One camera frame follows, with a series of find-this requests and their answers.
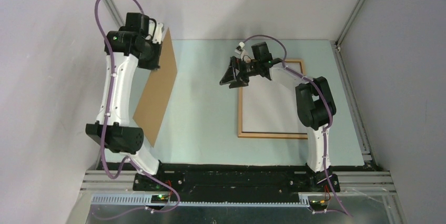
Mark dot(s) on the window plant photo print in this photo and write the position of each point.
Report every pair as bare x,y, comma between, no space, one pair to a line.
268,107

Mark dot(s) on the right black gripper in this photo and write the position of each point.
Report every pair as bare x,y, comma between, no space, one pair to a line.
230,76

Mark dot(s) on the front aluminium rail frame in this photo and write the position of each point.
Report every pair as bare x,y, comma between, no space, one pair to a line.
352,183

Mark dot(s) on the wooden picture frame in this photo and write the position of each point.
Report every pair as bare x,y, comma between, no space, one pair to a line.
271,135

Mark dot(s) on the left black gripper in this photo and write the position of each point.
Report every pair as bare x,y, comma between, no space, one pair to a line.
153,64

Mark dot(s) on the right aluminium corner profile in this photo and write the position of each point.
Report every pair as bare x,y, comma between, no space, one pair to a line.
350,21

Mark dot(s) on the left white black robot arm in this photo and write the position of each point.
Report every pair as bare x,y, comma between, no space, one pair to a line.
111,129

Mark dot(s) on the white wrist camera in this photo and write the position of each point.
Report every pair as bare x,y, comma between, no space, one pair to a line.
240,50
156,32

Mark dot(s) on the grey slotted cable duct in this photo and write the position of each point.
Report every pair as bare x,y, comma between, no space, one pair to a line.
153,200

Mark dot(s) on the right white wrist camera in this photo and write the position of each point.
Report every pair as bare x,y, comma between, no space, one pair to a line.
240,50

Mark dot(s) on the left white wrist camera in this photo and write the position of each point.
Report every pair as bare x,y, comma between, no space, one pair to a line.
156,32

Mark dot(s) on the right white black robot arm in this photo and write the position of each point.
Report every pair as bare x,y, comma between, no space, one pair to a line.
315,105

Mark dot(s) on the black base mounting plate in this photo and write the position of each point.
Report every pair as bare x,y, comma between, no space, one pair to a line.
245,184

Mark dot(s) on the brown cardboard backing board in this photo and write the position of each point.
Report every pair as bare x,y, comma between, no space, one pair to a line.
153,103

